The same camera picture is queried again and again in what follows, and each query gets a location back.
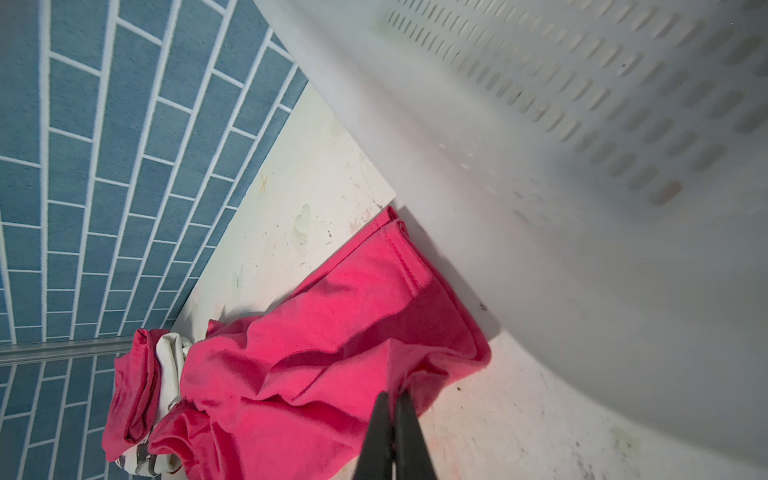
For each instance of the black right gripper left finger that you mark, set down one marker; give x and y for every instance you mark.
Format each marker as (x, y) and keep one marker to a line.
(376, 458)

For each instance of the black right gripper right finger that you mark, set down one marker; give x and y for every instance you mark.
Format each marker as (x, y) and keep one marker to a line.
(412, 458)

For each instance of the magenta t shirt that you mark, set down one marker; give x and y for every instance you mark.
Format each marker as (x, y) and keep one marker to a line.
(289, 395)
(133, 407)

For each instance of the folded magenta t shirt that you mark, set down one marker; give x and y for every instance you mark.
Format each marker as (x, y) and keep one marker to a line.
(133, 407)

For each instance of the white perforated plastic basket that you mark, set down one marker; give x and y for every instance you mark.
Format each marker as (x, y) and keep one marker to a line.
(596, 171)

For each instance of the aluminium left corner post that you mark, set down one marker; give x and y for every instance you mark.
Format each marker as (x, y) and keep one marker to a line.
(55, 351)

